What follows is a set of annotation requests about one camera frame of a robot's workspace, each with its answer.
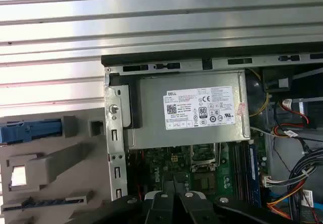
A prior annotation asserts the grey parts rack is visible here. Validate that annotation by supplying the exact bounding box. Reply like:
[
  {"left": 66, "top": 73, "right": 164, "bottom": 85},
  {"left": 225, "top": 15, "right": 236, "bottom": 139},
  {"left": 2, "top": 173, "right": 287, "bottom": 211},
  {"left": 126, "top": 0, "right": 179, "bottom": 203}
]
[{"left": 0, "top": 106, "right": 113, "bottom": 224}]

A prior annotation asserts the green motherboard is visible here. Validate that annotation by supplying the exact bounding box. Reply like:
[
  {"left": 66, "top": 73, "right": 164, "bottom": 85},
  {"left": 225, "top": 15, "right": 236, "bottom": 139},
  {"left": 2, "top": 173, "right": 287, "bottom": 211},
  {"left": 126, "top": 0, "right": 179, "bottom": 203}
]
[{"left": 127, "top": 142, "right": 270, "bottom": 211}]

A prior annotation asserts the grey Dell power supply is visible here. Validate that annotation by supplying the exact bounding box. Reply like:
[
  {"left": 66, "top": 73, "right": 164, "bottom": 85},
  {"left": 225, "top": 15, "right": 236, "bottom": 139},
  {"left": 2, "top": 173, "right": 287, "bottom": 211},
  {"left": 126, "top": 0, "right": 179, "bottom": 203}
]
[{"left": 126, "top": 69, "right": 252, "bottom": 150}]

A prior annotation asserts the orange yellow wire bundle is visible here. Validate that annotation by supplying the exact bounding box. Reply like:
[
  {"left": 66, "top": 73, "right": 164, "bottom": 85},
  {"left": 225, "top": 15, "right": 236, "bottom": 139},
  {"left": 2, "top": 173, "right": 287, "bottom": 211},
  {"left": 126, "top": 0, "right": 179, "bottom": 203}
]
[{"left": 266, "top": 181, "right": 306, "bottom": 221}]

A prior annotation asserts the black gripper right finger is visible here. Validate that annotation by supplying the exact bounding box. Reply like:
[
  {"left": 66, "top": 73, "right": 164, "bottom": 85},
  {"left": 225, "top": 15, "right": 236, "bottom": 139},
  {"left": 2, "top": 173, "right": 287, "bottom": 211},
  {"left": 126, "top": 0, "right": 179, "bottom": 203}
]
[{"left": 176, "top": 174, "right": 300, "bottom": 224}]

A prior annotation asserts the grey white wire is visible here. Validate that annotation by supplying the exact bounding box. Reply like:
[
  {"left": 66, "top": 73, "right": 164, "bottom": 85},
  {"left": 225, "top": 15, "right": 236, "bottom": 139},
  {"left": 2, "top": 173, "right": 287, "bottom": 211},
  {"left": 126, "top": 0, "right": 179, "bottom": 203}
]
[{"left": 249, "top": 126, "right": 276, "bottom": 137}]

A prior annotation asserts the red orange wire bundle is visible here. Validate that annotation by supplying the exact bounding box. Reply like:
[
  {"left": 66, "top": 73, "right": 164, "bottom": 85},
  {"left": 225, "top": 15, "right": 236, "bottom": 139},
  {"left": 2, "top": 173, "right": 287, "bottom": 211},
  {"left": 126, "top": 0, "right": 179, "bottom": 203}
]
[{"left": 274, "top": 98, "right": 311, "bottom": 139}]

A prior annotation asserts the metal socket cover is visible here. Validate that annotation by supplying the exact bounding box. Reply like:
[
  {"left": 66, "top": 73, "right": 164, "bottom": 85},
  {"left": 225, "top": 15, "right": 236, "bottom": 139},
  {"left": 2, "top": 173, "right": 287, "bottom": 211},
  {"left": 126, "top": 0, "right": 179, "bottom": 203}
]
[{"left": 189, "top": 142, "right": 223, "bottom": 171}]

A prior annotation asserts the black RAM slot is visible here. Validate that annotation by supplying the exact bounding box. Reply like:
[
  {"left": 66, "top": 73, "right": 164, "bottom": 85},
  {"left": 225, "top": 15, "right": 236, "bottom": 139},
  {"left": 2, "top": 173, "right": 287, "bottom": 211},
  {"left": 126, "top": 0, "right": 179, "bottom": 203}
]
[
  {"left": 239, "top": 143, "right": 250, "bottom": 206},
  {"left": 231, "top": 143, "right": 242, "bottom": 204}
]

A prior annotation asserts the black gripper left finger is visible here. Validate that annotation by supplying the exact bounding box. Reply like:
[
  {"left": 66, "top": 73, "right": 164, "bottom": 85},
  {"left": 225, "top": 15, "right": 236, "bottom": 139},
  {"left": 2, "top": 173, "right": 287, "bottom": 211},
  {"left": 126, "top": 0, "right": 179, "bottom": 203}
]
[{"left": 73, "top": 176, "right": 176, "bottom": 224}]

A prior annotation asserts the blue RAM stick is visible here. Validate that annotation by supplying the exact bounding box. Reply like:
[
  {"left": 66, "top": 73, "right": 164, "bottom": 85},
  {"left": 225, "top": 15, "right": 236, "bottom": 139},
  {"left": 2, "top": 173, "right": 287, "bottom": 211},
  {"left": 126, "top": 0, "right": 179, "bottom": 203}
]
[
  {"left": 248, "top": 143, "right": 262, "bottom": 208},
  {"left": 21, "top": 196, "right": 85, "bottom": 209}
]

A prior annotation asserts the black PC case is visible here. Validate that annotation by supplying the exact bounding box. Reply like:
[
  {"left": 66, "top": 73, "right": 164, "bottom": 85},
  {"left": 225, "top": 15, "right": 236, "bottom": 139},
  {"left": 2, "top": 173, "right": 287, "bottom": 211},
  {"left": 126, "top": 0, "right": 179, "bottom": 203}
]
[{"left": 100, "top": 38, "right": 323, "bottom": 224}]

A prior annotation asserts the CPU socket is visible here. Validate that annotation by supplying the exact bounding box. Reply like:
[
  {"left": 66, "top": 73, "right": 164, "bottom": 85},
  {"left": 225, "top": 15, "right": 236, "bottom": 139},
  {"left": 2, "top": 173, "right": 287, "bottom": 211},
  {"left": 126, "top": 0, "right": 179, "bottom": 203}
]
[{"left": 193, "top": 171, "right": 217, "bottom": 193}]

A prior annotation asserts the yellow black wire bundle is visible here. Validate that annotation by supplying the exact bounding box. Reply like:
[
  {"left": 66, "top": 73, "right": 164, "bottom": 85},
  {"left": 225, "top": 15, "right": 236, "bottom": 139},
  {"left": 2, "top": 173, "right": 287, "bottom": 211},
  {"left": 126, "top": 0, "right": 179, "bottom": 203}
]
[{"left": 246, "top": 69, "right": 270, "bottom": 116}]

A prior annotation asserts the black cable bundle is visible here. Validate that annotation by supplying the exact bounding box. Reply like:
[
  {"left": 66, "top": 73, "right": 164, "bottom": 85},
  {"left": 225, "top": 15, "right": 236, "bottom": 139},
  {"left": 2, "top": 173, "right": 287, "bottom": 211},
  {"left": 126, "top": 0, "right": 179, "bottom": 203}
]
[{"left": 287, "top": 138, "right": 323, "bottom": 224}]

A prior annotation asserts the silver CPU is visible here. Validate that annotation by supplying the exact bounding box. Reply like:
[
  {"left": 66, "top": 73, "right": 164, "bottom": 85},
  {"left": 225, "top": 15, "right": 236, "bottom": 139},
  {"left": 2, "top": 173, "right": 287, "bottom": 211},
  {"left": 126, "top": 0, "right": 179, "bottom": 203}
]
[{"left": 10, "top": 164, "right": 28, "bottom": 186}]

